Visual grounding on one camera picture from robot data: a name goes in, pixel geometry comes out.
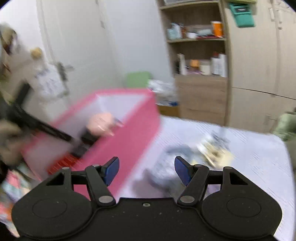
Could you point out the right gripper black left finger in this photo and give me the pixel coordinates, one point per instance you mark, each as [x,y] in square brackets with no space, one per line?
[66,201]

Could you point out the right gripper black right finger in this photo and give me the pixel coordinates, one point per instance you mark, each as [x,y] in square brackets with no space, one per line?
[228,203]

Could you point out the pink round compact case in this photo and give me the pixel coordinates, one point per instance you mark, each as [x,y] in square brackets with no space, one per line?
[101,124]

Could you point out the pink cardboard storage box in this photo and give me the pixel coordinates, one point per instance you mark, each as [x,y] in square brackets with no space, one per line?
[135,108]

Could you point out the beige plastic box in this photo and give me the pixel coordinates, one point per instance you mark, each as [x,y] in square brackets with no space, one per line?
[215,152]

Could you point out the white tote bag on door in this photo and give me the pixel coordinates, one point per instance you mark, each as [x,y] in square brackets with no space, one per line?
[48,84]

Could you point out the green folding table board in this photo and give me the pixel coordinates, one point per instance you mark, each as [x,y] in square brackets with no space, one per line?
[137,79]

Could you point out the brown cardboard box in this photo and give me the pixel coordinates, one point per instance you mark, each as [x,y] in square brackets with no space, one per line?
[172,111]

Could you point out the white plastic-wrapped package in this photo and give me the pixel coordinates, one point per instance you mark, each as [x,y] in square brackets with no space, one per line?
[165,92]

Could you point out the green blanket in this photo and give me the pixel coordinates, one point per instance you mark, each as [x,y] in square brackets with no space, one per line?
[285,126]

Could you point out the white panel door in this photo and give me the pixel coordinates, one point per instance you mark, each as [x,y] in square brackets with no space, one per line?
[75,35]

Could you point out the white round jar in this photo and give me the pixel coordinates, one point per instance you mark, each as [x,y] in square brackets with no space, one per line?
[205,68]

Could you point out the light wood wardrobe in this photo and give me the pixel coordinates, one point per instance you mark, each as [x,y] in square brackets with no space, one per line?
[261,52]

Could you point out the wooden shelf cabinet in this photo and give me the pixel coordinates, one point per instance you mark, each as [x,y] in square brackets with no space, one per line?
[195,31]

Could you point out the metal door handle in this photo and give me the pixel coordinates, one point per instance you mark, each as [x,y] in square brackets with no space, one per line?
[62,70]

